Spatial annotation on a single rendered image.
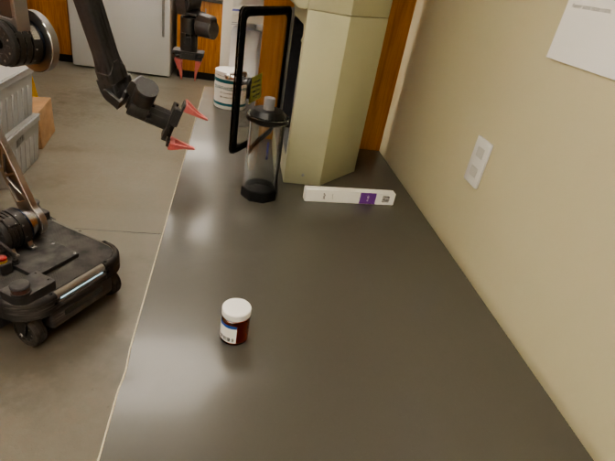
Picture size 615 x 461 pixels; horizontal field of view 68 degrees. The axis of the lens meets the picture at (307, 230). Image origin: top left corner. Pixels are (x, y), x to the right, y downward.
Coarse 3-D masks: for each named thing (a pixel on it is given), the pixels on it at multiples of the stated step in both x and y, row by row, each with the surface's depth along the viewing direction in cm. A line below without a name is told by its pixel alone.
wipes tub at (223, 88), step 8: (216, 72) 183; (224, 72) 181; (216, 80) 184; (224, 80) 182; (232, 80) 182; (216, 88) 186; (224, 88) 183; (232, 88) 184; (216, 96) 187; (224, 96) 185; (216, 104) 189; (224, 104) 187
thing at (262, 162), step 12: (264, 120) 110; (288, 120) 114; (252, 132) 113; (264, 132) 112; (276, 132) 113; (252, 144) 115; (264, 144) 113; (276, 144) 115; (252, 156) 116; (264, 156) 115; (276, 156) 117; (252, 168) 117; (264, 168) 117; (276, 168) 119; (252, 180) 119; (264, 180) 119; (264, 192) 121
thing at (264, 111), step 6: (270, 96) 113; (264, 102) 112; (270, 102) 112; (258, 108) 113; (264, 108) 112; (270, 108) 112; (276, 108) 116; (252, 114) 112; (258, 114) 111; (264, 114) 110; (270, 114) 111; (276, 114) 111; (282, 114) 113; (270, 120) 111; (276, 120) 111
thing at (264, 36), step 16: (240, 16) 115; (256, 16) 122; (272, 16) 129; (256, 32) 124; (272, 32) 132; (256, 48) 127; (272, 48) 136; (256, 64) 130; (272, 64) 139; (256, 80) 133; (272, 80) 143; (256, 96) 136; (272, 96) 146; (240, 112) 130; (240, 128) 134
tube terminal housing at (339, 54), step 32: (320, 0) 111; (352, 0) 112; (384, 0) 123; (320, 32) 115; (352, 32) 117; (384, 32) 130; (320, 64) 119; (352, 64) 124; (320, 96) 123; (352, 96) 131; (320, 128) 128; (352, 128) 138; (288, 160) 132; (320, 160) 133; (352, 160) 147
